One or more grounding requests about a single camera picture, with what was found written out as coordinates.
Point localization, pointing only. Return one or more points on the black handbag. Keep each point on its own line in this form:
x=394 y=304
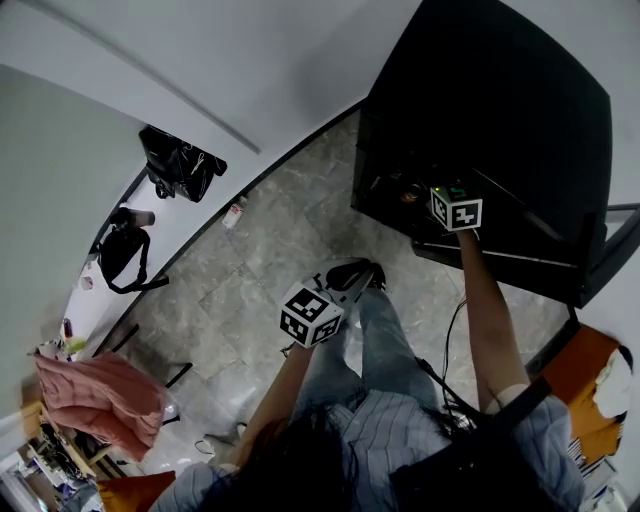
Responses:
x=175 y=165

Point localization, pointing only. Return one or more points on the black head camera mount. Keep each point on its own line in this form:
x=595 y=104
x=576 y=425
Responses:
x=525 y=400

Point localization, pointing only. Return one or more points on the black cup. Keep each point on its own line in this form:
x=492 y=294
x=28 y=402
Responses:
x=132 y=217

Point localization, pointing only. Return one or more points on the black mini fridge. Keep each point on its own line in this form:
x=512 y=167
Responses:
x=500 y=100

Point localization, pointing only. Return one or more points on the person's right forearm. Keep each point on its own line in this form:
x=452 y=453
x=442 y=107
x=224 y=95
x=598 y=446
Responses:
x=490 y=320

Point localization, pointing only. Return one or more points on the white garment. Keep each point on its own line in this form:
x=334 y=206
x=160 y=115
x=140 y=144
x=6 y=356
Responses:
x=612 y=385

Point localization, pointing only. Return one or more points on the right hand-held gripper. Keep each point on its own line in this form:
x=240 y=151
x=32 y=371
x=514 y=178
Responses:
x=462 y=212

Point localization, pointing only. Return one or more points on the person's left forearm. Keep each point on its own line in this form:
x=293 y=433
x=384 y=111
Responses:
x=280 y=395

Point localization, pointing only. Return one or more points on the purple bottle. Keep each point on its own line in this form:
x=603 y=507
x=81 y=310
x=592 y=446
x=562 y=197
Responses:
x=67 y=327

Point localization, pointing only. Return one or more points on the black metal stand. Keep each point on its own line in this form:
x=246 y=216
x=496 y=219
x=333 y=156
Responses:
x=177 y=375

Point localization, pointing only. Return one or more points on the blue jeans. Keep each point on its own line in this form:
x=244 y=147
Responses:
x=385 y=345

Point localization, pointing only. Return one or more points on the small white carton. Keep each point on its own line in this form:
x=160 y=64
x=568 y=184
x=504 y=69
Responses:
x=234 y=214

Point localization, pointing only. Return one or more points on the black white striped cloth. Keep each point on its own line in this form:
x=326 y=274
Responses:
x=576 y=452

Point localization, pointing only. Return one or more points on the pink jacket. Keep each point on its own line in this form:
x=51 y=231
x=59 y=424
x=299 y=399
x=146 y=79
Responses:
x=100 y=400

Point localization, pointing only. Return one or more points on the black shoe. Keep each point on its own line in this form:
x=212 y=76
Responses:
x=377 y=277

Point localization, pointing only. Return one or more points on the striped light blue shirt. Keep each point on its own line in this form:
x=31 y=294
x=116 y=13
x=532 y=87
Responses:
x=395 y=440

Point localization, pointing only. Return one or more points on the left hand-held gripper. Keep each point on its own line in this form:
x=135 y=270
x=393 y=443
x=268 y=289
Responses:
x=310 y=315

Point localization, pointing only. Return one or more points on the orange cushion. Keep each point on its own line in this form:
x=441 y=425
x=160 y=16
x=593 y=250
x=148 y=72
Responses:
x=135 y=492

